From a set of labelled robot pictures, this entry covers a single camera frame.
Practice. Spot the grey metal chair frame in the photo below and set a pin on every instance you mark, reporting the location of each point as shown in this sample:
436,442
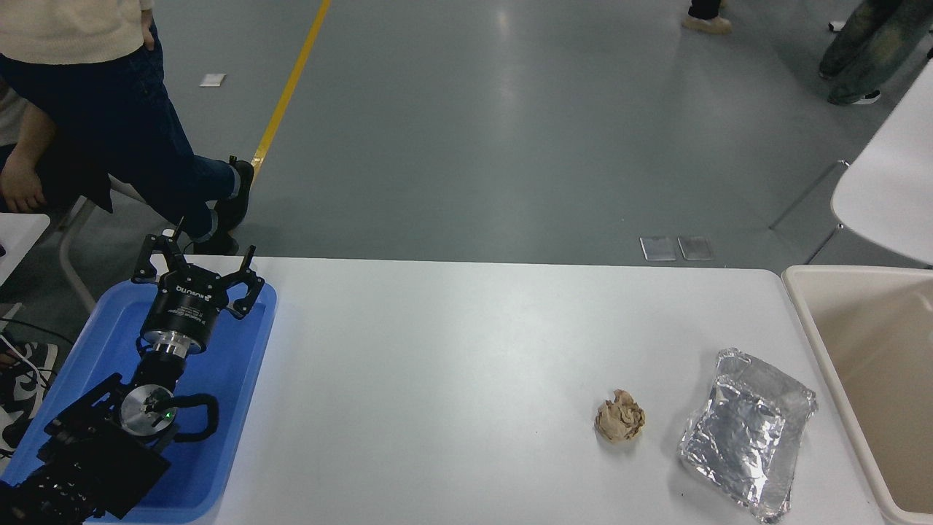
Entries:
61,255

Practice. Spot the blue plastic tray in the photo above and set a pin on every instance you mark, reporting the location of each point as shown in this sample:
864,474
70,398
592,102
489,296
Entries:
226,379

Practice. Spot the black and white sneaker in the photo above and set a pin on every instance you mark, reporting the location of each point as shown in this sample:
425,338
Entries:
18,397

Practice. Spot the person's hand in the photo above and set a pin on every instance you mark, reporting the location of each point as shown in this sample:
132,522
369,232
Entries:
148,29
22,186

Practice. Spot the standing person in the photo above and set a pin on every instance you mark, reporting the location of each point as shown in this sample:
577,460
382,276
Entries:
109,109

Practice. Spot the walking person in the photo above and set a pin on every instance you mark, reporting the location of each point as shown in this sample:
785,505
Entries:
705,18

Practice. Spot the small white floor object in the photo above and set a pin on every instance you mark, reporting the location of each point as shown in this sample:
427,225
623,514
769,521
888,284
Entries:
837,25

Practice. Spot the crumpled tan paper ball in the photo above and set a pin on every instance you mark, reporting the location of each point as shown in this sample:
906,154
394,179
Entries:
619,417

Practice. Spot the person's forearm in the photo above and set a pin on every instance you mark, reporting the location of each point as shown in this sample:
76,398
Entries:
36,135

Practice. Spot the large pale bin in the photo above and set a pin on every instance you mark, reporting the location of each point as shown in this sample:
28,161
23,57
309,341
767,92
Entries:
875,386

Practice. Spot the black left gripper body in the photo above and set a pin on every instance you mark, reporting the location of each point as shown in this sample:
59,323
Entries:
182,306

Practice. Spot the silver foil tray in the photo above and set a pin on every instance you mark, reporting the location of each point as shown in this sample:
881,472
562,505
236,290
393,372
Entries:
743,437

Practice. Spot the clear floor plate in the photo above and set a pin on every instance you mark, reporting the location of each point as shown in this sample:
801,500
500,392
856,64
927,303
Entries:
658,249
695,248

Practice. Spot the small white table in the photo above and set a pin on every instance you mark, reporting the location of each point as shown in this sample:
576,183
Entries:
18,240

